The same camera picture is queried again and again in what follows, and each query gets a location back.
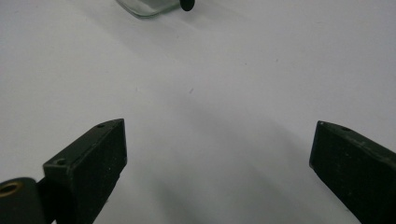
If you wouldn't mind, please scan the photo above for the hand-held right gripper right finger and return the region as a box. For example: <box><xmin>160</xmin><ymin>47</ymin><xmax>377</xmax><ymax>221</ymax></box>
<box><xmin>308</xmin><ymin>120</ymin><xmax>396</xmax><ymax>224</ymax></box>

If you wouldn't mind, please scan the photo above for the clear glass jar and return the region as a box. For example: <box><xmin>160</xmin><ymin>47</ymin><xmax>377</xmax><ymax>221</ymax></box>
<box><xmin>116</xmin><ymin>0</ymin><xmax>182</xmax><ymax>19</ymax></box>

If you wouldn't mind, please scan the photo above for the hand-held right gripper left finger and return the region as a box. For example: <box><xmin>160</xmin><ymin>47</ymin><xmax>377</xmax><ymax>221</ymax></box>
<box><xmin>42</xmin><ymin>118</ymin><xmax>128</xmax><ymax>224</ymax></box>

